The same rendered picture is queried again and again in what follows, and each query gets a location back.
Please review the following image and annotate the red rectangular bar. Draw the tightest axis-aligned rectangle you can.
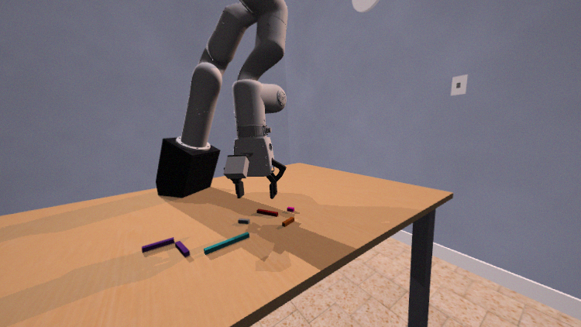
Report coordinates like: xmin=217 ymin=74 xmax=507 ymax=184
xmin=256 ymin=209 xmax=278 ymax=217

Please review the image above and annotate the turquoise rod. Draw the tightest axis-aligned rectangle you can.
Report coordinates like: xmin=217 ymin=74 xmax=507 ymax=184
xmin=204 ymin=232 xmax=249 ymax=255

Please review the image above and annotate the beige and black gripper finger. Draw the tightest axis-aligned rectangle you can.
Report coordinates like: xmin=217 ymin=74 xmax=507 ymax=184
xmin=267 ymin=159 xmax=287 ymax=199
xmin=231 ymin=178 xmax=244 ymax=198

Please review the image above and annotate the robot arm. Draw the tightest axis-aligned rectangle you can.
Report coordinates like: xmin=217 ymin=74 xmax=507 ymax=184
xmin=176 ymin=0 xmax=287 ymax=179

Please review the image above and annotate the purple rod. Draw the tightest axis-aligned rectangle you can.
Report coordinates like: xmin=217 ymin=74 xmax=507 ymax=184
xmin=142 ymin=238 xmax=174 ymax=253
xmin=175 ymin=241 xmax=190 ymax=257

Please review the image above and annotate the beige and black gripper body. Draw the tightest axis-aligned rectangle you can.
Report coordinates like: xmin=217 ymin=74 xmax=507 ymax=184
xmin=233 ymin=136 xmax=275 ymax=177

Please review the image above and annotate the orange rod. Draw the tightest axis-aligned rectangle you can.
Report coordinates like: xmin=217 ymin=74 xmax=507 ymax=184
xmin=282 ymin=217 xmax=294 ymax=227

